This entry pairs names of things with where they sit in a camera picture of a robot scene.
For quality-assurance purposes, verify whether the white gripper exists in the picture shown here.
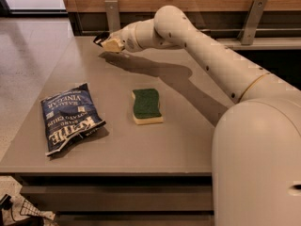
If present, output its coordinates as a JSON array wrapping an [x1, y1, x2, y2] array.
[[101, 24, 140, 53]]

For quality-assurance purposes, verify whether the black rxbar chocolate wrapper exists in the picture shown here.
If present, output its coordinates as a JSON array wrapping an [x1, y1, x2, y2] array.
[[93, 31, 110, 46]]

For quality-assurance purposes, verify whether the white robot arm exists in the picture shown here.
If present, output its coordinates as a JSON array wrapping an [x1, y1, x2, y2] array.
[[98, 6, 301, 226]]

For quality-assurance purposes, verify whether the green and yellow sponge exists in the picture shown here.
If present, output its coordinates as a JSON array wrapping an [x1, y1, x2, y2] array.
[[132, 89, 164, 125]]

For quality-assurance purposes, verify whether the blue kettle chips bag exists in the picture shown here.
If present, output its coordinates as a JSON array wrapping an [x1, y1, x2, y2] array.
[[40, 83, 105, 156]]

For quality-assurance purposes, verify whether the grey drawer cabinet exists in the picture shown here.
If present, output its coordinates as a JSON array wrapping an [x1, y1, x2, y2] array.
[[1, 37, 230, 226]]

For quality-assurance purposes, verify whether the black object on floor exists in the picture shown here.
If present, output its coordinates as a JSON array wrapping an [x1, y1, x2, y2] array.
[[0, 194, 44, 226]]

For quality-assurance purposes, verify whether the left metal bracket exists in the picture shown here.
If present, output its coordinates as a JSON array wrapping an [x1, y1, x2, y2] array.
[[104, 0, 120, 32]]

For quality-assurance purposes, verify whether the metal bracket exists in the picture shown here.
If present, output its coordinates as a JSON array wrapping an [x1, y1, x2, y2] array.
[[104, 0, 120, 32], [238, 0, 268, 45]]

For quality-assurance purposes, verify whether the right metal bracket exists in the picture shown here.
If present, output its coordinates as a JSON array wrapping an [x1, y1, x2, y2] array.
[[238, 0, 268, 45]]

